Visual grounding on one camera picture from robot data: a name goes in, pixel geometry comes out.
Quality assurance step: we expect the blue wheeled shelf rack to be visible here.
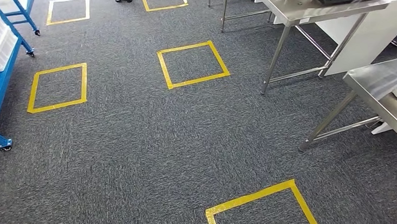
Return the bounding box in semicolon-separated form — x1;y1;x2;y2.
2;0;41;39
0;0;39;152

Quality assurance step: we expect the yellow floor tape square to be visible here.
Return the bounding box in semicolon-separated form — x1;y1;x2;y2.
25;62;89;114
140;0;189;12
45;0;91;26
156;39;232;91
203;178;321;224

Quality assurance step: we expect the white panel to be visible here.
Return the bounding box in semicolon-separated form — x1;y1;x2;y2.
315;0;397;78

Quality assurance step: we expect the white plastic bin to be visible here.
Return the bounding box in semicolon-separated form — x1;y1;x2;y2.
0;13;20;73

